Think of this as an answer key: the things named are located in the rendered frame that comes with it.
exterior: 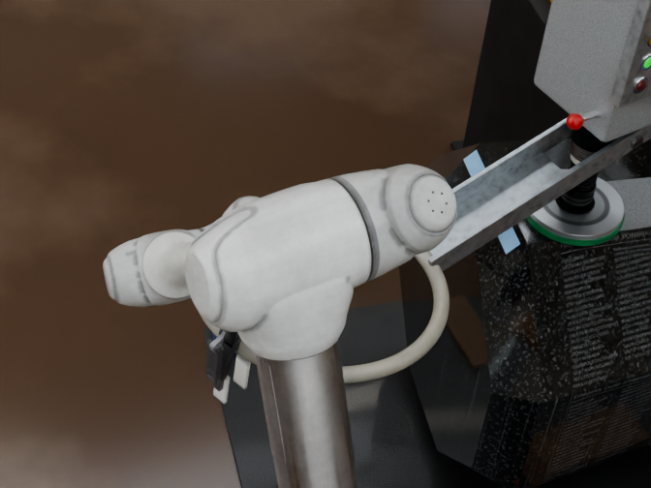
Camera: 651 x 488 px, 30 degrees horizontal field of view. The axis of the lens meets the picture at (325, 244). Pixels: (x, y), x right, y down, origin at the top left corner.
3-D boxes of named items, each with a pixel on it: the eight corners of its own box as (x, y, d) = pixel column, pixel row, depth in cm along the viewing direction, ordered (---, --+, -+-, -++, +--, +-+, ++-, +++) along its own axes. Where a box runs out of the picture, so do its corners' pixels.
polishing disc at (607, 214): (616, 250, 251) (618, 246, 250) (515, 225, 254) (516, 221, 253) (628, 187, 266) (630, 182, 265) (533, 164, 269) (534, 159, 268)
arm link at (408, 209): (391, 158, 155) (299, 188, 150) (461, 133, 139) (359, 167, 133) (423, 254, 156) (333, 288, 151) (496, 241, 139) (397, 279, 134)
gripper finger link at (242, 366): (235, 354, 218) (238, 352, 219) (232, 380, 223) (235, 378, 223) (248, 364, 217) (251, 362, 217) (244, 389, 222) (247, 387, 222)
